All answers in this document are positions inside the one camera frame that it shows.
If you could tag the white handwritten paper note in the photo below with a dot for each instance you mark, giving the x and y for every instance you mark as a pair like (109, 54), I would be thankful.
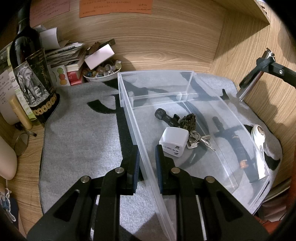
(6, 91)

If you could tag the grey black patterned mat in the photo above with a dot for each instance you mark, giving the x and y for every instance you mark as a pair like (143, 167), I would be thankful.
(87, 134)

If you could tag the silver black folding tool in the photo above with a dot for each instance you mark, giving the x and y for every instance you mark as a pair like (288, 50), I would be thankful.
(254, 75)

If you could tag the white bowl of beads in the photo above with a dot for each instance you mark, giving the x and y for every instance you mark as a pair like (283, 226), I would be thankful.
(106, 71)

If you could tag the clear plastic organizer box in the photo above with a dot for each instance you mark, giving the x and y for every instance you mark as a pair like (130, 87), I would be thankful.
(232, 163)

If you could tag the dark wine bottle elephant label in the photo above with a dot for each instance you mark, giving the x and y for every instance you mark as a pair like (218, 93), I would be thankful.
(30, 68)

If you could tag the yellow lip balm tube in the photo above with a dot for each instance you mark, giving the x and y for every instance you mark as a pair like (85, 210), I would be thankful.
(20, 113)

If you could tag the white handheld massager device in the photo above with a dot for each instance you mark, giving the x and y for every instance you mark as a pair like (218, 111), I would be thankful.
(258, 136)

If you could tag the white travel power adapter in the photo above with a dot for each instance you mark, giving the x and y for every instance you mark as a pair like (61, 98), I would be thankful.
(174, 140)

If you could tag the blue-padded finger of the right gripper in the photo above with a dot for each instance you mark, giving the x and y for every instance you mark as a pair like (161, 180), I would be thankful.
(284, 73)

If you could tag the stack of papers and books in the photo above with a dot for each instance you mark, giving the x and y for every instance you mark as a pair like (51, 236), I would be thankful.
(60, 51)

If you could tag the pink sticky note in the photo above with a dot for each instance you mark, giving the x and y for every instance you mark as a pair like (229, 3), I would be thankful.
(43, 10)

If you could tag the white folded card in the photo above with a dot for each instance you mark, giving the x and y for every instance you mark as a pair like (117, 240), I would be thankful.
(99, 56)

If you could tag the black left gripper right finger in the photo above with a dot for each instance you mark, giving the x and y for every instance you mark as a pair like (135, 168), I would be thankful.
(205, 210)

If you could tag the orange sticky note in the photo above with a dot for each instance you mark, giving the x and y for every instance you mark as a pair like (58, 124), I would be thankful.
(102, 7)

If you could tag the red small box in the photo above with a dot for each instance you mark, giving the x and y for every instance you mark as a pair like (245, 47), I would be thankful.
(75, 77)

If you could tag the bunch of keys with pinecone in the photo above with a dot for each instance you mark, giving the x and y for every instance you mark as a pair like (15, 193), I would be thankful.
(188, 123)

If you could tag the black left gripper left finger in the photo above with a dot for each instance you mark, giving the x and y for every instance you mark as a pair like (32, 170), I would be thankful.
(90, 209)

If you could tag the traffic light picture card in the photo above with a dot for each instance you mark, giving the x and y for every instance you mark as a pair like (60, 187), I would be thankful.
(59, 76)

